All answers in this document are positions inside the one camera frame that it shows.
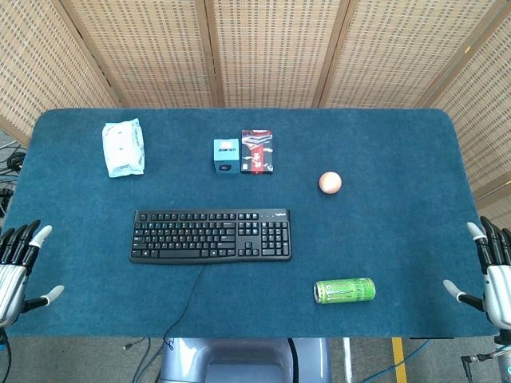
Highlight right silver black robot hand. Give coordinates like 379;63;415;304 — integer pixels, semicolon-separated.
442;216;511;326

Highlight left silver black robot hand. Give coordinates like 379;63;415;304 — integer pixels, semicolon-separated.
0;219;65;328

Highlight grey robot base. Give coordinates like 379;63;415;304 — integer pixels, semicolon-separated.
157;337;333;383

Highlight black full-size keyboard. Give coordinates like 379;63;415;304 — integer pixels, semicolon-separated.
129;208;293;265

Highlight green energy drink can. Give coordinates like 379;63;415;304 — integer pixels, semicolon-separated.
313;277;377;305

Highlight white wet wipes pack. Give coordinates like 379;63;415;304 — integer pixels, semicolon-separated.
101;117;146;179

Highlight pink peach ball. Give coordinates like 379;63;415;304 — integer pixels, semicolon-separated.
319;172;343;195

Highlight small blue cardboard box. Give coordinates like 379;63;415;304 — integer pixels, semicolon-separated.
212;138;241;175

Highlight blue carpet table cover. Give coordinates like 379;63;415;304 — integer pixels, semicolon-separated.
2;107;501;340

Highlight black red patterned box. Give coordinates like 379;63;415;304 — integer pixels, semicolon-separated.
240;128;275;176

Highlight woven bamboo folding screen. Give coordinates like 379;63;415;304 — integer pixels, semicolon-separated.
0;0;511;208

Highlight black floor cables bundle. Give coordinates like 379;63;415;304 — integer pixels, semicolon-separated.
0;143;28;219

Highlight blue floor cable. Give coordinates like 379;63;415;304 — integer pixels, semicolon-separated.
369;338;432;383

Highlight thin black cable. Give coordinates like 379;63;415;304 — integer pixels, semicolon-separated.
162;263;208;350

